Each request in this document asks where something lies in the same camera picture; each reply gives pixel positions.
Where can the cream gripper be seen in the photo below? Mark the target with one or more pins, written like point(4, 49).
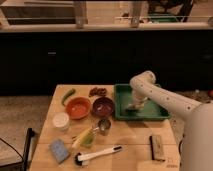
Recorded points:
point(138, 100)

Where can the grey towel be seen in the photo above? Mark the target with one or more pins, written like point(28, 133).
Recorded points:
point(130, 107)

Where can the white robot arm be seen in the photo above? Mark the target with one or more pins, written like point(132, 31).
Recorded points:
point(197, 142)

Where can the green plastic tray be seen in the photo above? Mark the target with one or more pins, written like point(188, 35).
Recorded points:
point(149, 112)

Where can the dark purple bowl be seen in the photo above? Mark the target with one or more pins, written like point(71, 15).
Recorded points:
point(103, 107)

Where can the metal measuring cup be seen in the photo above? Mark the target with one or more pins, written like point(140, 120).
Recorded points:
point(103, 126)

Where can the wooden block eraser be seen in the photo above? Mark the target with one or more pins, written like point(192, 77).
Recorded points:
point(157, 148)

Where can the orange bowl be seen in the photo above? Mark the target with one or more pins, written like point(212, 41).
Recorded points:
point(78, 108)

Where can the green pepper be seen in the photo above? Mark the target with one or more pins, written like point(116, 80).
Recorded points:
point(68, 94)

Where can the corn cob toy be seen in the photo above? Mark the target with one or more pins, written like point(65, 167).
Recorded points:
point(84, 139)

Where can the white round container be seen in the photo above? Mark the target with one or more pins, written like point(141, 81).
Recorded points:
point(61, 121)

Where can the white dish brush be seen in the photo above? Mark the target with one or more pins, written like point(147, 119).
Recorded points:
point(80, 159)

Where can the blue sponge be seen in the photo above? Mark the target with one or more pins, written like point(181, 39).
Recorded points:
point(59, 151)

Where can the black chair frame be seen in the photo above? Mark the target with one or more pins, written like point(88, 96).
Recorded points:
point(21, 165)

